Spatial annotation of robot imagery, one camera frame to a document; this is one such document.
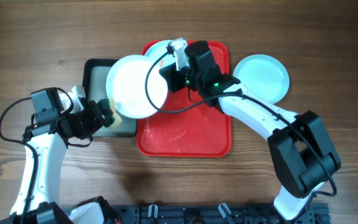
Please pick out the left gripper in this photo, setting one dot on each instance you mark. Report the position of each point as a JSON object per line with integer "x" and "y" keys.
{"x": 97, "y": 121}

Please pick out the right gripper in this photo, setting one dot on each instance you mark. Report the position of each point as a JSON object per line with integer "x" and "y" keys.
{"x": 170, "y": 73}

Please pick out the green yellow sponge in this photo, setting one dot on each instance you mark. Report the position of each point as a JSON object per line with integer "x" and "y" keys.
{"x": 111, "y": 119}

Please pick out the light blue plate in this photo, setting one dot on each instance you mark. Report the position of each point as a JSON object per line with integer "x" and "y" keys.
{"x": 157, "y": 50}
{"x": 264, "y": 76}

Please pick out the white plate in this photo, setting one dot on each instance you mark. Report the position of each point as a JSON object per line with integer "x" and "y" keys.
{"x": 136, "y": 86}

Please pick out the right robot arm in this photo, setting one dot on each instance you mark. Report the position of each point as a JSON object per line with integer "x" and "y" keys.
{"x": 303, "y": 155}

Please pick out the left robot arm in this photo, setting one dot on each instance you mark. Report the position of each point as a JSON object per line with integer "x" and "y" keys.
{"x": 46, "y": 142}

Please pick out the red plastic tray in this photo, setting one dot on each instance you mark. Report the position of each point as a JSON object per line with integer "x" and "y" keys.
{"x": 200, "y": 132}

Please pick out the black water tray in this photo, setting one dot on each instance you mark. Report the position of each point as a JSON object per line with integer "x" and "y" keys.
{"x": 94, "y": 82}

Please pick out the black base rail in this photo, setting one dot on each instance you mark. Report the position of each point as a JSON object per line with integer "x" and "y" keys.
{"x": 252, "y": 213}

